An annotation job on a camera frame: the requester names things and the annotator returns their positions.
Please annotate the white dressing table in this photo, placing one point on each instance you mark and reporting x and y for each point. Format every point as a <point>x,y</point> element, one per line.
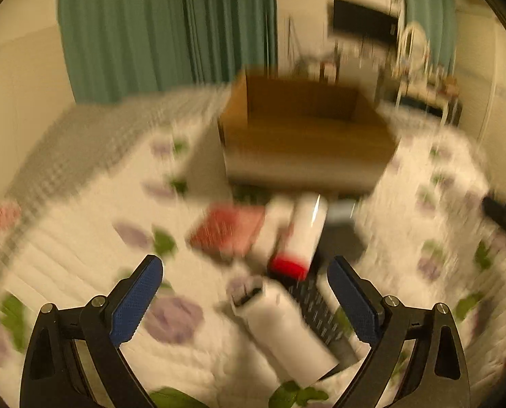
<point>418,95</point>

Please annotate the brown cardboard box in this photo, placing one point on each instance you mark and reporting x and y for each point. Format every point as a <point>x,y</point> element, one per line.
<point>288,133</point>

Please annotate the white cylindrical bottle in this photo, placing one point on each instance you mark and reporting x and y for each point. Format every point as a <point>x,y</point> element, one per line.
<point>275,321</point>

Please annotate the white floral quilt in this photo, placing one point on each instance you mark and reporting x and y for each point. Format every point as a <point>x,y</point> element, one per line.
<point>421,236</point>

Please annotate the black remote control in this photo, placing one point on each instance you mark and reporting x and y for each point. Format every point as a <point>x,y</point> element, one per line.
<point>323,321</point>

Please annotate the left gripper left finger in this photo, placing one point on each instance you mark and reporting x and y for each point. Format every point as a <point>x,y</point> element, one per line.
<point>53,375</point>

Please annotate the large green curtain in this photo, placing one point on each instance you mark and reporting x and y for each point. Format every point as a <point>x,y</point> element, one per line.
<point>117,48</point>

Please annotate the white oval vanity mirror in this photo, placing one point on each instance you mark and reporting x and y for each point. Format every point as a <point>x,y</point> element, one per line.
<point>413,51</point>

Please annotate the right green curtain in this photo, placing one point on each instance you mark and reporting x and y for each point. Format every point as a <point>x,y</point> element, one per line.
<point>438,20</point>

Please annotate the white bottle red cap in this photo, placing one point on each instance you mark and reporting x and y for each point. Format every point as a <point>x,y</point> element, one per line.
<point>295,253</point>

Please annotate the black wall television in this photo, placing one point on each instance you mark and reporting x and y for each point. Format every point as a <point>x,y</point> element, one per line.
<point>364,22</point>

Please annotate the light blue earbuds case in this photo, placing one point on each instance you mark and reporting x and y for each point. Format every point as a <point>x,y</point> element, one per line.
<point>341,212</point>

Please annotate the white rectangular box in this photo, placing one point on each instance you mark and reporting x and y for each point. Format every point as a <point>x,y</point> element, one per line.
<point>278,215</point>

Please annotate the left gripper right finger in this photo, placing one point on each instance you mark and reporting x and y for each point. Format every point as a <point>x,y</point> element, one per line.
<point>436,374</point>

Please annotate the grey checked bed sheet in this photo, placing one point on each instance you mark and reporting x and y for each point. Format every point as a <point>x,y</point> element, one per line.
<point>89,138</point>

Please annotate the red floral card box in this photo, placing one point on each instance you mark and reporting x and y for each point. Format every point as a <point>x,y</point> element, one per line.
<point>228,230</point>

